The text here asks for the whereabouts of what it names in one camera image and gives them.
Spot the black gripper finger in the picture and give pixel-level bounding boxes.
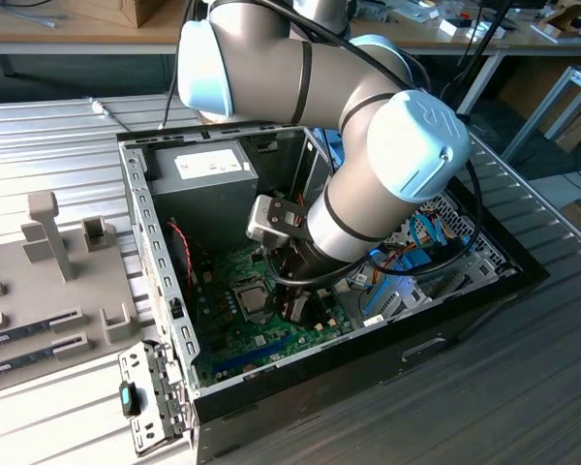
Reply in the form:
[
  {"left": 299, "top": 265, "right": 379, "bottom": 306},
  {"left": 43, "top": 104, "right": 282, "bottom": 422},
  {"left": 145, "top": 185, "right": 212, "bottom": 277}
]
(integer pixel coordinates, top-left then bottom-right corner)
[{"left": 270, "top": 285, "right": 317, "bottom": 326}]

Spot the small silver CPU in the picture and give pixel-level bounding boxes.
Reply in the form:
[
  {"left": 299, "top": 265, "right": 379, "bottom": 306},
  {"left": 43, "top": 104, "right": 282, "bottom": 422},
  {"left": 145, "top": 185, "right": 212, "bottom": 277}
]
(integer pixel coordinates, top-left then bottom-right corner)
[{"left": 235, "top": 288, "right": 271, "bottom": 316}]

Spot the blue expansion slot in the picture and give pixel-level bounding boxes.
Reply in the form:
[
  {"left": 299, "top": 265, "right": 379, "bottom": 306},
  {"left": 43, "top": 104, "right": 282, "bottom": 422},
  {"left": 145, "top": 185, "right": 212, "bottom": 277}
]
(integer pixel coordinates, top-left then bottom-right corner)
[{"left": 212, "top": 336, "right": 294, "bottom": 377}]

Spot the green motherboard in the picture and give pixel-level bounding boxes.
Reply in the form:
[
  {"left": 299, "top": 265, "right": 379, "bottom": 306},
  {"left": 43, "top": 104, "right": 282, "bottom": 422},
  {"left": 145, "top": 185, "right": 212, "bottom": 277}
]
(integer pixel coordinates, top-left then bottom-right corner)
[{"left": 193, "top": 236, "right": 355, "bottom": 388}]

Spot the black open PC case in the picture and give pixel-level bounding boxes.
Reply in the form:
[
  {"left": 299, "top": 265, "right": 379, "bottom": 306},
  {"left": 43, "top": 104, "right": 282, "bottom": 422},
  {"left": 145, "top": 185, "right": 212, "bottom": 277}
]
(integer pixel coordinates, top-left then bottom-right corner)
[{"left": 115, "top": 113, "right": 552, "bottom": 465}]

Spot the grey metal drive cage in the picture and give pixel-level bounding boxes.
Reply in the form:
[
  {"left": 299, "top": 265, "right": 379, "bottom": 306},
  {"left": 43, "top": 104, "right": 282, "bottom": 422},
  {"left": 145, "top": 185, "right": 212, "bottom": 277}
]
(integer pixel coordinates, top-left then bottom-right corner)
[{"left": 290, "top": 126, "right": 336, "bottom": 204}]

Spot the hard disk in blue carrier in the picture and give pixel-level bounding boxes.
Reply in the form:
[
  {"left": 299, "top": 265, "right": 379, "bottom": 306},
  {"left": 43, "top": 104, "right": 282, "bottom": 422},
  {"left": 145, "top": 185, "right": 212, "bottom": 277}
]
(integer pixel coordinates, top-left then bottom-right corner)
[{"left": 399, "top": 236, "right": 475, "bottom": 275}]

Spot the grey power supply unit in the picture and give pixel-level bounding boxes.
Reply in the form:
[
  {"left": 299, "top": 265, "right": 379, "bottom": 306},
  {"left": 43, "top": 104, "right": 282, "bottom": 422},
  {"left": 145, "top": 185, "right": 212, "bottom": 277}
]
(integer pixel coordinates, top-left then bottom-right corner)
[{"left": 147, "top": 139, "right": 260, "bottom": 253}]

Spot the black case fan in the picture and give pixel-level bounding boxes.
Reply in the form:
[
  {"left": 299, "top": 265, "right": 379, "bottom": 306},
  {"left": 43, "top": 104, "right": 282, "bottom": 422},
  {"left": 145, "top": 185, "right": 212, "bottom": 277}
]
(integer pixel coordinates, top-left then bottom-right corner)
[{"left": 164, "top": 216, "right": 208, "bottom": 295}]

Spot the perforated metal disk cage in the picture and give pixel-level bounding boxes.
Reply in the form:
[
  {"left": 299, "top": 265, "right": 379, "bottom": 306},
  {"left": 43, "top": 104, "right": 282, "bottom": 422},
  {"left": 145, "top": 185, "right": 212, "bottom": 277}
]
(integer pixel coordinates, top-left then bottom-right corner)
[{"left": 362, "top": 191, "right": 520, "bottom": 330}]

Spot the grey parts rack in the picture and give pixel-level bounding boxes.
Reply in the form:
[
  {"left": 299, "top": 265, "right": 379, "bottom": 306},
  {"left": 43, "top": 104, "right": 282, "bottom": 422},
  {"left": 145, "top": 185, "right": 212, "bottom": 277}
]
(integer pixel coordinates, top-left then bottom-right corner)
[{"left": 0, "top": 191, "right": 144, "bottom": 396}]

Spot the small white box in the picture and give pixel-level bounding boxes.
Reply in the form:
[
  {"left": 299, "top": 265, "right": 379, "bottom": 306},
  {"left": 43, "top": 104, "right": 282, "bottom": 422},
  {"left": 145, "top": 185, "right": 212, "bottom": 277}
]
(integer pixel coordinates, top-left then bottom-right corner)
[{"left": 438, "top": 16, "right": 507, "bottom": 41}]

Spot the dark RAM stick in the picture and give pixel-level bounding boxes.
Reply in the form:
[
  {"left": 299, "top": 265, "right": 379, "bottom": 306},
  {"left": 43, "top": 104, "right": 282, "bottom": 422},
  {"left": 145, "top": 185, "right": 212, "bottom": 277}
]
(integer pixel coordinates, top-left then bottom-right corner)
[
  {"left": 0, "top": 320, "right": 54, "bottom": 348},
  {"left": 0, "top": 347, "right": 57, "bottom": 377}
]

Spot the black stand pole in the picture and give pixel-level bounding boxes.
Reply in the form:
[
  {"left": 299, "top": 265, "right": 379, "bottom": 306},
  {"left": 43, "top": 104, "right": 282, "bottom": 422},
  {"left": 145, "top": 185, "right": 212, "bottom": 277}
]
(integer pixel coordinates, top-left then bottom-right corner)
[{"left": 440, "top": 0, "right": 514, "bottom": 115}]

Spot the wooden desk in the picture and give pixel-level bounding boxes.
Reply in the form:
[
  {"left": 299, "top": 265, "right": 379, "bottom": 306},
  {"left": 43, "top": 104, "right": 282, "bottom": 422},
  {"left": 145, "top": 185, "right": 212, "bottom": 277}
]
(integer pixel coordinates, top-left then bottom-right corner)
[
  {"left": 0, "top": 0, "right": 188, "bottom": 55},
  {"left": 348, "top": 0, "right": 581, "bottom": 115}
]

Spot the cardboard stand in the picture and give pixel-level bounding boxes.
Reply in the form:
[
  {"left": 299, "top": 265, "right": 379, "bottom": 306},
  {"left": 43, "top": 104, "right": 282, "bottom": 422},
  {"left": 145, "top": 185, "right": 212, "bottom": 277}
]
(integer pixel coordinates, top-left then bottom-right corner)
[{"left": 536, "top": 3, "right": 581, "bottom": 46}]

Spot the blue disk bay rail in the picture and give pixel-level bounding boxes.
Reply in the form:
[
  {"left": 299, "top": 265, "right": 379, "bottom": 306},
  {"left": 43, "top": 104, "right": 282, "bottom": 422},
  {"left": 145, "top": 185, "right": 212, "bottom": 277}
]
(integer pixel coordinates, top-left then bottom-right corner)
[{"left": 364, "top": 279, "right": 393, "bottom": 317}]

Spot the light blue data cable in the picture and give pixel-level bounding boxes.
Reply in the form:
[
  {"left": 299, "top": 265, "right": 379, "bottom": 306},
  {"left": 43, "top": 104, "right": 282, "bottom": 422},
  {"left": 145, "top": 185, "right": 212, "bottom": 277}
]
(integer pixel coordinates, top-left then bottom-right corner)
[{"left": 409, "top": 212, "right": 449, "bottom": 246}]

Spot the red black twisted fan wire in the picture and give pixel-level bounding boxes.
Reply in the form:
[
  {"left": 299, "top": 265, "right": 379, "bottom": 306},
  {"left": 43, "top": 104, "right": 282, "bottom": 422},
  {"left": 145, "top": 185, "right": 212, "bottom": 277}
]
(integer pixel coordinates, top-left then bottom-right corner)
[{"left": 167, "top": 220, "right": 198, "bottom": 290}]

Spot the metal slot cover bracket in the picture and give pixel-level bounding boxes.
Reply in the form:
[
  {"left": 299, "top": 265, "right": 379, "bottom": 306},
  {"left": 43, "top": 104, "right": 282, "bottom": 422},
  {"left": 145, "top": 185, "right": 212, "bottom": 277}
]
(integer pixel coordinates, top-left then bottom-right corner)
[{"left": 117, "top": 340, "right": 198, "bottom": 459}]

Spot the black blue bracket latch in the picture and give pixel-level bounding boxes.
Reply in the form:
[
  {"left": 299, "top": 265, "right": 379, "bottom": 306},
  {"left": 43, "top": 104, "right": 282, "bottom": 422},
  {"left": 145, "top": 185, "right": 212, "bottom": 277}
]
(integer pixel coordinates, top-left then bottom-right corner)
[{"left": 118, "top": 381, "right": 143, "bottom": 418}]

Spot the aluminium profile frame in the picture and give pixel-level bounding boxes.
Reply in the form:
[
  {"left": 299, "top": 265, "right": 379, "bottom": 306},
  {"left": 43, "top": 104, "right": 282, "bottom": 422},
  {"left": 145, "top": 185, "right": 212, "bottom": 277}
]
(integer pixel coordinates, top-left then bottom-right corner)
[{"left": 501, "top": 65, "right": 581, "bottom": 166}]

